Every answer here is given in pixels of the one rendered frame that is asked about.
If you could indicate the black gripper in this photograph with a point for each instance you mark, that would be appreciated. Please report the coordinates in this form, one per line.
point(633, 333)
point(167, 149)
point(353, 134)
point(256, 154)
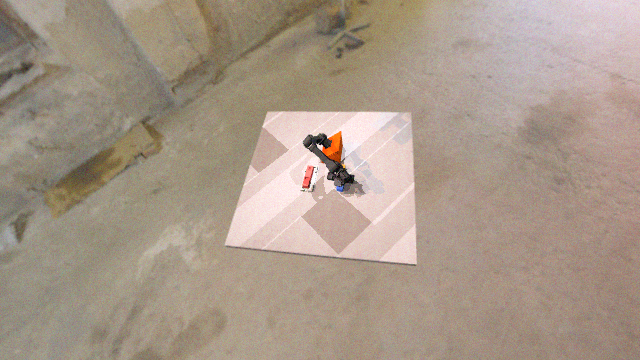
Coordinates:
point(330, 176)

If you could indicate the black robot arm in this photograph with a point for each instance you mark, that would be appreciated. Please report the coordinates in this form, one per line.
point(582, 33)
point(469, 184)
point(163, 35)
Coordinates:
point(332, 165)

